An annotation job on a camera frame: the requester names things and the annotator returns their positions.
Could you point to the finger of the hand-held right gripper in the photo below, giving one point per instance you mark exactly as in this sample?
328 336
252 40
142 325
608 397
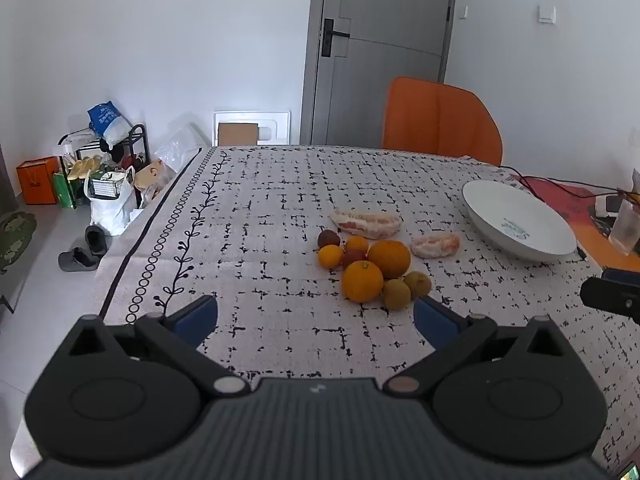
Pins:
610 295
622 275

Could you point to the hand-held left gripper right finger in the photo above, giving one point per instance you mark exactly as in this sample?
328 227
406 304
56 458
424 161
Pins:
436 321

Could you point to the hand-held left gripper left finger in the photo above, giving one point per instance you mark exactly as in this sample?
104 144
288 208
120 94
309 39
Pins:
196 321

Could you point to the brown kiwi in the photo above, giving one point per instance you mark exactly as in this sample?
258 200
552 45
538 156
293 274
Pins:
419 284
397 295

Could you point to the small peeled pomelo segment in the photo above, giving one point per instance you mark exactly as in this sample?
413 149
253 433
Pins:
436 245

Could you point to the large orange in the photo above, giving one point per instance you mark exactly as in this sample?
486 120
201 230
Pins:
362 282
390 258

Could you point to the small red fruit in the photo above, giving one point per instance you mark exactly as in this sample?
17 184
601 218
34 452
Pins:
353 258

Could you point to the small orange tangerine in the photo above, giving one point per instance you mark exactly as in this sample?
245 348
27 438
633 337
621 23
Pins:
357 244
331 257

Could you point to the large peeled pomelo segment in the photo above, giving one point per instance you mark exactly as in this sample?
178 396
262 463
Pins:
367 223

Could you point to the white bowl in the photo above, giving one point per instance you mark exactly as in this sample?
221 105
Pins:
515 220

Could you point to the dark purple passion fruit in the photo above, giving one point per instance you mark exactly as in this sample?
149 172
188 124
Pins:
328 239

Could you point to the clear plastic cup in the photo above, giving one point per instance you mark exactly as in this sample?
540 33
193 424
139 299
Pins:
626 230

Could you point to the red and orange mat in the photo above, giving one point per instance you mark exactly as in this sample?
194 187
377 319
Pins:
582 225

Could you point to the white charger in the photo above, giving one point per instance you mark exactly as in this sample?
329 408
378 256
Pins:
607 206

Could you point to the printed snack packet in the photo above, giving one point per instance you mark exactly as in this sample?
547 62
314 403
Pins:
636 180

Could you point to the grey slipper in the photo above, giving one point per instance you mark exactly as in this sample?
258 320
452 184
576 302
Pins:
95 240
77 260

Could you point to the white shopping bag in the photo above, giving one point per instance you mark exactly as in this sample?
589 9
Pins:
110 212

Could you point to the brown paper bag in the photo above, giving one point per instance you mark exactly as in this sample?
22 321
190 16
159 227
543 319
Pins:
152 177

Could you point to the clear plastic bag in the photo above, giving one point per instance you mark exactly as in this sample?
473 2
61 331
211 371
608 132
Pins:
180 150

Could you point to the black metal rack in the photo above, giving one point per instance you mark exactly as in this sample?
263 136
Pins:
140 142

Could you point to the yellow slippers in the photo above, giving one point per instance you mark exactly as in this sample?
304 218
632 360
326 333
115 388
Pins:
85 167

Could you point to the brown cardboard sheet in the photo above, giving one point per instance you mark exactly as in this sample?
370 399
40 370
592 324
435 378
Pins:
238 134

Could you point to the orange chair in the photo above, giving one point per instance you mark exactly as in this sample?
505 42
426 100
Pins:
440 117

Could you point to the orange box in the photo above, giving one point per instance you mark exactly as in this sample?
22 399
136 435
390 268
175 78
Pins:
37 182

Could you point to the white foam packaging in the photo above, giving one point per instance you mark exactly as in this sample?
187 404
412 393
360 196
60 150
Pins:
275 122

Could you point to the blue and white bag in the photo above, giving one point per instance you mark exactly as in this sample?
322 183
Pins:
107 120

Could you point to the grey door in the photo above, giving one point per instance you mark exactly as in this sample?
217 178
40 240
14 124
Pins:
385 60

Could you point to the white light switch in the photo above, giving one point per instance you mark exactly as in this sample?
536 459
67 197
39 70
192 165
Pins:
547 14

